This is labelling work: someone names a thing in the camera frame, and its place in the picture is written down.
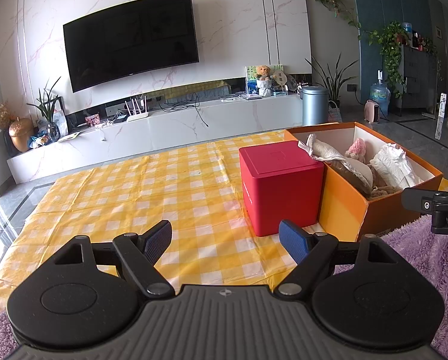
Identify red square box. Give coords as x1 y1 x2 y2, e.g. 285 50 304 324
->
239 140 325 238

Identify pale pink organza bag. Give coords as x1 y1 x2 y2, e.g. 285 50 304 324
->
370 142 422 190

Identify small woven basket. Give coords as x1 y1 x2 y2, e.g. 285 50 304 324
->
327 100 341 124

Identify beige quilted mitt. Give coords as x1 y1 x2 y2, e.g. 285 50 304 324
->
297 134 375 196

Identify green plant in glass vase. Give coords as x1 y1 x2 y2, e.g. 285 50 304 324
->
26 77 63 143

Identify grey metal trash can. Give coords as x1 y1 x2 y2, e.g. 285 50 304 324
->
301 85 330 127

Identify pink fluffy plush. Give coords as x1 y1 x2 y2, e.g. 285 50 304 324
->
345 138 367 164

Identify hanging vine plant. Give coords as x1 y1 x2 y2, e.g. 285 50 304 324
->
312 0 362 40

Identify green and blue drawing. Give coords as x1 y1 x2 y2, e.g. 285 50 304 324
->
245 64 285 94

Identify golden acorn jar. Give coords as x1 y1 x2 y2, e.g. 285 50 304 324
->
8 117 35 153

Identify white router with antennas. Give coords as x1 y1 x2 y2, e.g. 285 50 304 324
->
126 95 151 122

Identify purple fluffy blanket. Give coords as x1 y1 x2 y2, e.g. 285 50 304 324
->
0 214 448 360

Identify black cables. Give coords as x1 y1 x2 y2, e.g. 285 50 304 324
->
160 97 210 128

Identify brown teddy bear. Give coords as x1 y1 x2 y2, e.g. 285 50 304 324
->
255 65 273 97

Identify dark grey cabinet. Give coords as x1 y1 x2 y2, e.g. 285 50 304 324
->
399 43 441 109

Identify trailing ivy plant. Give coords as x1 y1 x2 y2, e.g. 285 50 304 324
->
366 22 412 99

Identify black wall television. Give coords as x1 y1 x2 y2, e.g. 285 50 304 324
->
63 0 200 94

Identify yellow checkered tablecloth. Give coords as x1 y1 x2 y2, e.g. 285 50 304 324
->
0 133 363 310

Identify pink space heater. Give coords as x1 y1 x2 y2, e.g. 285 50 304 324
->
364 99 382 124

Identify long-leaved potted plant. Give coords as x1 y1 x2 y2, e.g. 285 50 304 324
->
306 54 358 106

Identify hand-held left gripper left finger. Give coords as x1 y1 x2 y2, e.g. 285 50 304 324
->
52 220 176 301

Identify white marble television console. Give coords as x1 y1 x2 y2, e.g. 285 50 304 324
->
7 94 303 185

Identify dried flower bunch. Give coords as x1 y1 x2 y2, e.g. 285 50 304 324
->
0 102 16 130

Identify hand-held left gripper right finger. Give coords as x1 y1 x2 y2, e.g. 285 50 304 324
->
273 220 399 298

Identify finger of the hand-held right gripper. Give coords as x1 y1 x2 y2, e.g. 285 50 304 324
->
401 187 448 215

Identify white standing board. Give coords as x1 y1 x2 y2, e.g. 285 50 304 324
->
435 93 448 140

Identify orange cardboard box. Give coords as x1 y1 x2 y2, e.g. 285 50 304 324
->
284 122 444 242

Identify blue water bottle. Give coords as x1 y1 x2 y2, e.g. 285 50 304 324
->
370 70 391 117

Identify brown knitted scarf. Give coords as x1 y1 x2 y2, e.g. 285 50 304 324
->
370 165 403 199

